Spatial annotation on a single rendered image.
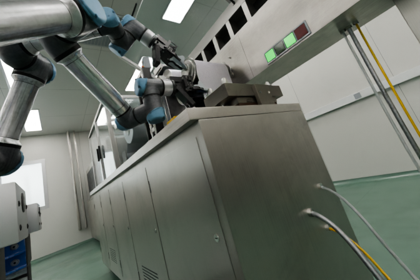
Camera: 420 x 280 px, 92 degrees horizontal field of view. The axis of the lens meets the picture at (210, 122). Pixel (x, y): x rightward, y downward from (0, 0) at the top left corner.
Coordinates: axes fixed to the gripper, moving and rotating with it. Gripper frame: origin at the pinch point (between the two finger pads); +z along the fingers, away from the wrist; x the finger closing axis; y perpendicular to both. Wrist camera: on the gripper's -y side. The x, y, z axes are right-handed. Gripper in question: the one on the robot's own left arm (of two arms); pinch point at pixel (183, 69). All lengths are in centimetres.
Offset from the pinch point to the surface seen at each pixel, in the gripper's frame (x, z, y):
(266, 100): -26.0, 36.3, -10.1
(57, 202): 552, -32, -48
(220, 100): -18.6, 17.8, -20.6
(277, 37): -35, 28, 24
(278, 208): -30, 46, -56
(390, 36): -53, 183, 201
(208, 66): -4.3, 10.5, 9.0
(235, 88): -24.0, 20.4, -14.6
